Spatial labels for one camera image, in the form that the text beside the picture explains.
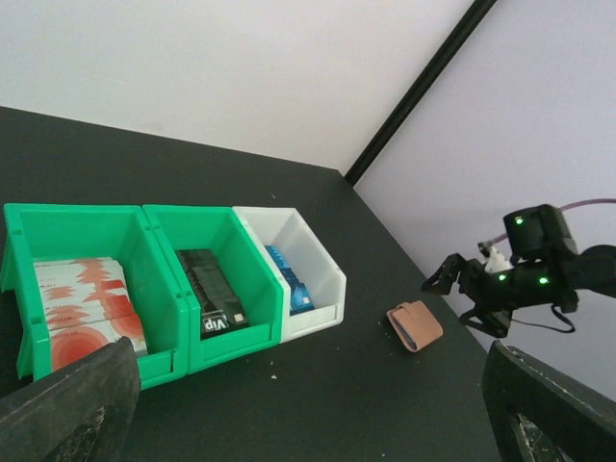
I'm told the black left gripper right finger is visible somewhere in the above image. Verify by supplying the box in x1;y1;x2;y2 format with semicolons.
481;341;615;461

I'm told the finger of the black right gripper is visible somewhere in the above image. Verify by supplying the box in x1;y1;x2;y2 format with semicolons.
421;254;466;295
459;307;512;337

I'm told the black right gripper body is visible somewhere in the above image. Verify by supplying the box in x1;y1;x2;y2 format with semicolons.
459;260;578;315

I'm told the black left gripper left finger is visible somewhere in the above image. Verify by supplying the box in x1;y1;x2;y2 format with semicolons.
1;337;141;461

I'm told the tan leather card holder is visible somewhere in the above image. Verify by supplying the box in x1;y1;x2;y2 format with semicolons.
386;301;444;353

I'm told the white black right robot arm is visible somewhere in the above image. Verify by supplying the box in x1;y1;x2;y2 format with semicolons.
422;245;615;339

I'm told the red white card stack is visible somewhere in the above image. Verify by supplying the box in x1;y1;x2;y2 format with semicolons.
34;257;148;372

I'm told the blue card stack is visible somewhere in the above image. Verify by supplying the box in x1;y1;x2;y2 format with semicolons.
266;245;315;316

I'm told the black vip card stack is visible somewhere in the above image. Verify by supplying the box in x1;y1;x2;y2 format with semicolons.
176;249;249;340

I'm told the white plastic bin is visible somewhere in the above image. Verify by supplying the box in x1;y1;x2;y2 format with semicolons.
233;206;347;343

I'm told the left green plastic bin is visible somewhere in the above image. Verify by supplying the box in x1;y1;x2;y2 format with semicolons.
1;203;189;389

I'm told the green plastic bin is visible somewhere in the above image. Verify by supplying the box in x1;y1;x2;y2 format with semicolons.
143;205;283;373
1;203;189;389

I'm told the middle green plastic bin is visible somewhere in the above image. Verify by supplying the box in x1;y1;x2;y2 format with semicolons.
143;205;283;373

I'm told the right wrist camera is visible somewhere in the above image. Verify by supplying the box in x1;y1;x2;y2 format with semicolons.
503;204;578;265

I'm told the black frame post right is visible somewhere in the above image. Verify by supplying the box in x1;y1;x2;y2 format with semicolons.
344;0;497;187

